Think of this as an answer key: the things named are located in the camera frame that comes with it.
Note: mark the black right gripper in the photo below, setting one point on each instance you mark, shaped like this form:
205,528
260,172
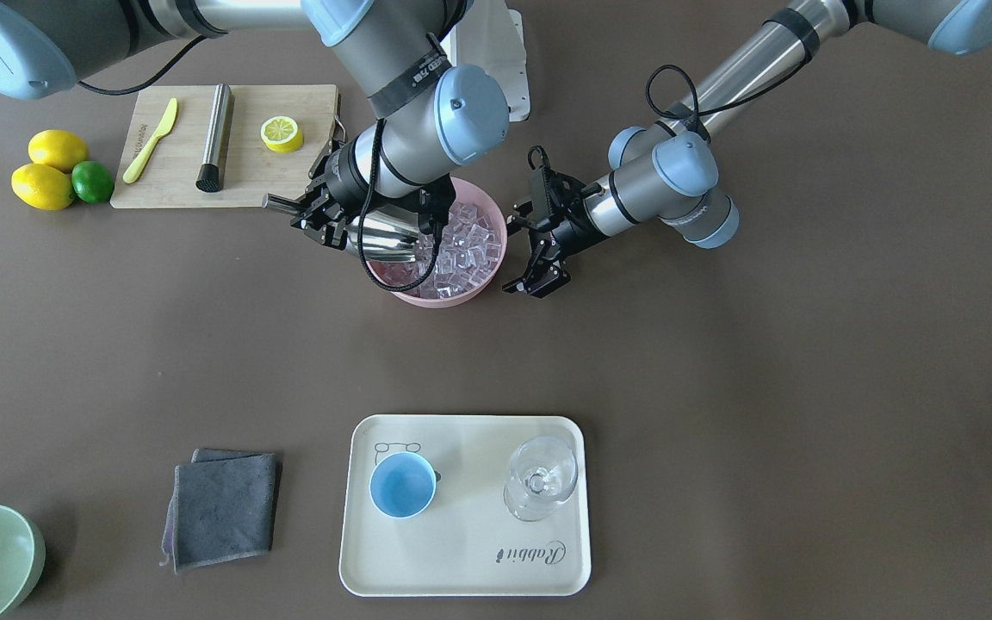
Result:
337,184

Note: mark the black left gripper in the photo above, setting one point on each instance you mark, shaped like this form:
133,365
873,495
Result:
567,226

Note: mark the metal ice scoop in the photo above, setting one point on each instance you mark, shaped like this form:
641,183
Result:
388,234

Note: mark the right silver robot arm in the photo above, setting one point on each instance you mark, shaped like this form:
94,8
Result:
375,192

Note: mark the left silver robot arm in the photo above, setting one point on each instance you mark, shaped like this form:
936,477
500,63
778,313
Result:
667,171

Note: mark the pink bowl of ice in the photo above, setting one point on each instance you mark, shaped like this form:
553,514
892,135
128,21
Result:
472,249

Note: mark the light blue cup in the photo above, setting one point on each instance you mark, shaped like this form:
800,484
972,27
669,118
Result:
403,485

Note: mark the half lemon slice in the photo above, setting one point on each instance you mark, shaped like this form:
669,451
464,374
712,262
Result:
281,134

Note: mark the bamboo cutting board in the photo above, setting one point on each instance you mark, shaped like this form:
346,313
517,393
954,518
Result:
251,169

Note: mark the steel muddler with black tip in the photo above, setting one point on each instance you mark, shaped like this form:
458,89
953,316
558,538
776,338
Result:
211,174

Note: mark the yellow plastic knife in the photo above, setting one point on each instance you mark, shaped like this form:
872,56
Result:
165,126

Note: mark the clear wine glass on tray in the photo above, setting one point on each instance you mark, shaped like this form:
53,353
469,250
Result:
541,476

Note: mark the green lime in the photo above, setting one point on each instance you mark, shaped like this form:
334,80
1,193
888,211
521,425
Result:
92,182

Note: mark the yellow lemon near board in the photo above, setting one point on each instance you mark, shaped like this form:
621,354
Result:
58,148

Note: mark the yellow lemon outer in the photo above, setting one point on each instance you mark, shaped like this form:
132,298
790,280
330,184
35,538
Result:
43,186

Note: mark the cream serving tray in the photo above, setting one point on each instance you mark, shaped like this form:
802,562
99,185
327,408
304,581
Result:
465,542

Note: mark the folded grey cloth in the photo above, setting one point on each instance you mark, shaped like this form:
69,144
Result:
222,508

